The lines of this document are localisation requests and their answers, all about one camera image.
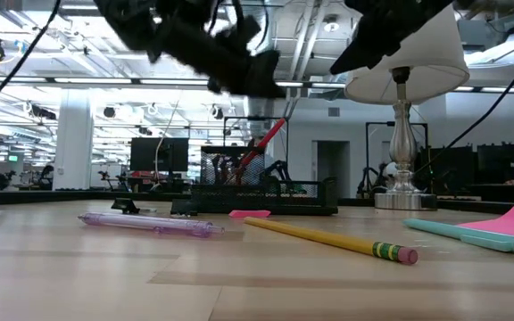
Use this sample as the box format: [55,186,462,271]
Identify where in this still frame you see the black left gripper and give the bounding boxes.
[94,0,287,99]

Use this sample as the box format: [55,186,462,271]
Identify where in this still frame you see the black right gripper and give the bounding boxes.
[330,0,454,76]

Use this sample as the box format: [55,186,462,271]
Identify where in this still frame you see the red handled scissors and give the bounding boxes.
[234,117,287,185]

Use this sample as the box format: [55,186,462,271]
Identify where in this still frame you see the black mesh desk organizer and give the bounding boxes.
[189,144,339,217]

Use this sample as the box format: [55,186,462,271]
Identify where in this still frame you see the black binder clip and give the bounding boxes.
[110,197,141,215]
[170,198,201,218]

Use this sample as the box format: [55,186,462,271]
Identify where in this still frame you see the clear purple pen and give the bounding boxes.
[77,211,226,239]

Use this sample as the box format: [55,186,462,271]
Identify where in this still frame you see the yellow pencil pink eraser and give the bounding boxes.
[244,216,419,266]

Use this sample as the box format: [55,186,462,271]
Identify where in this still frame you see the teal pen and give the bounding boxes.
[402,218,514,256]

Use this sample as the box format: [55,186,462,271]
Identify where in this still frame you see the table lamp white shade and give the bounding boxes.
[344,4,471,211]

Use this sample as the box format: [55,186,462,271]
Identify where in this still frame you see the black monitor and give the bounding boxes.
[129,136,190,173]
[477,142,514,186]
[417,145,476,188]

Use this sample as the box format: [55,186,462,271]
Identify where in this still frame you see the thin black cable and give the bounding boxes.
[411,44,514,176]

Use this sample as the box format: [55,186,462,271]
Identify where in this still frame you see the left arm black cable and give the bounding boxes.
[0,0,62,126]

